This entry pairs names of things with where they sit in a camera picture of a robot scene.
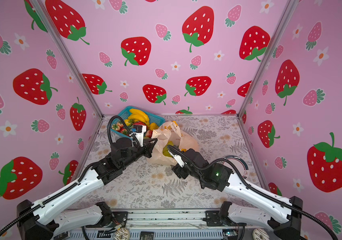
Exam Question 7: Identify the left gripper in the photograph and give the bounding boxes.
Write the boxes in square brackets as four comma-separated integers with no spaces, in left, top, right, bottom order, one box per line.
[120,137,157,172]

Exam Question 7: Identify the beige plastic bag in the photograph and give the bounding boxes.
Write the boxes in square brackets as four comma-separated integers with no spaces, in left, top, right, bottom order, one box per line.
[147,121,200,166]

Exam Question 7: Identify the teal plastic basket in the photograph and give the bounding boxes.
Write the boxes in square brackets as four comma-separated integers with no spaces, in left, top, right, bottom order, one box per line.
[111,106,166,138]

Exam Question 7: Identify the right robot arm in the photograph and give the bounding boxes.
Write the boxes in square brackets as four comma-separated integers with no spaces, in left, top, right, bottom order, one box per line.
[167,146,303,240]

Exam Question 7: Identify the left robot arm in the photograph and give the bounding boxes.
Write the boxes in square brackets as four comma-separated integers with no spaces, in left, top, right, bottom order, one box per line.
[17,138,157,240]

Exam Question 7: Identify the strawberry fake fruit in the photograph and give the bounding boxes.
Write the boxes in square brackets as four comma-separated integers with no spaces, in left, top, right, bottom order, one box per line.
[111,123,124,132]

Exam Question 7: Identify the yellow lemon fake fruit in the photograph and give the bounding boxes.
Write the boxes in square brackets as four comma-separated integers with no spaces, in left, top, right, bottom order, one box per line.
[149,123,159,131]

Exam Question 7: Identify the small yellow banana bunch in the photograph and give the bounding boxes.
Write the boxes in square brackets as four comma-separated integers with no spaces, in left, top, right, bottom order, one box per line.
[128,108,149,125]

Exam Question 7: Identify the white sprinkled donut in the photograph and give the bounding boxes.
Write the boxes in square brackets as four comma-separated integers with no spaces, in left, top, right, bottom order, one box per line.
[252,229,270,240]

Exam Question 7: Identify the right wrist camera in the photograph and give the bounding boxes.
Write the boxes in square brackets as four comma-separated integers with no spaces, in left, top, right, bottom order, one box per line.
[172,154,185,168]

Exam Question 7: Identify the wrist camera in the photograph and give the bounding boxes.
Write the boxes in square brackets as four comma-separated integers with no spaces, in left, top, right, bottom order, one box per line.
[172,154,185,168]
[131,125,147,147]

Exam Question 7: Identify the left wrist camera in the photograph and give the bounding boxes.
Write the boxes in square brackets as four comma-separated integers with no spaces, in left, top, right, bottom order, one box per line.
[131,125,147,147]

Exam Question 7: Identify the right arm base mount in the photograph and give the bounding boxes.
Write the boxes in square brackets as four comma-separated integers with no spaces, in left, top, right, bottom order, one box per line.
[203,210,247,227]

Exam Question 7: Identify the aluminium rail frame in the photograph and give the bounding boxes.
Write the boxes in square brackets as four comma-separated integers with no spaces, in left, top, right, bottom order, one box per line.
[43,208,289,240]

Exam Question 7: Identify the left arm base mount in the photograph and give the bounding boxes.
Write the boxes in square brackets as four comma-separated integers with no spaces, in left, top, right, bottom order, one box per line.
[85,211,128,229]

